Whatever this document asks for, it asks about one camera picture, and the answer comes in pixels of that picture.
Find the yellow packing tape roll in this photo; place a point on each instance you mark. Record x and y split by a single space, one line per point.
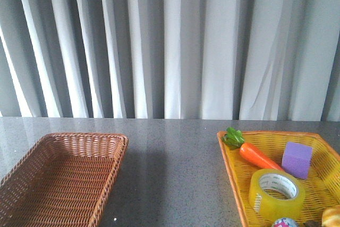
275 194

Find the grey pleated curtain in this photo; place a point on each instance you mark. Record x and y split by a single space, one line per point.
173 59

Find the orange toy carrot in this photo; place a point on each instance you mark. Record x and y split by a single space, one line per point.
234 140

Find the brown wicker basket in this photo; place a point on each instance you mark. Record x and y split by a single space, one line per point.
65 179

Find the purple foam cube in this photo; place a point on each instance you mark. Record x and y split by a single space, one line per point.
296 159

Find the colourful patterned ball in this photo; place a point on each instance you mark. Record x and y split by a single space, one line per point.
285 222

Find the yellow plastic woven basket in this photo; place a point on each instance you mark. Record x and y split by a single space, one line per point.
321 186

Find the golden bread roll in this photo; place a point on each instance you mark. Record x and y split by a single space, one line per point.
331 217

